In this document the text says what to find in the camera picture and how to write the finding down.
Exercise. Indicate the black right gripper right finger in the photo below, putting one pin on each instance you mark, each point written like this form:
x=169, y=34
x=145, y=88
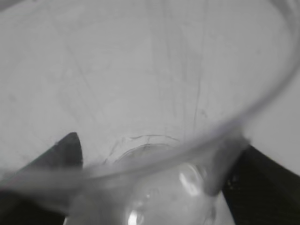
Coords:
x=259, y=191

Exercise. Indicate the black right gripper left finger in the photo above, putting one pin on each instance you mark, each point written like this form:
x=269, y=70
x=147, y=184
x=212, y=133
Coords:
x=16, y=209

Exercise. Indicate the transparent plastic cup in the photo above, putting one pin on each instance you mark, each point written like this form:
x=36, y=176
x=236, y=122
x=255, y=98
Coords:
x=160, y=92

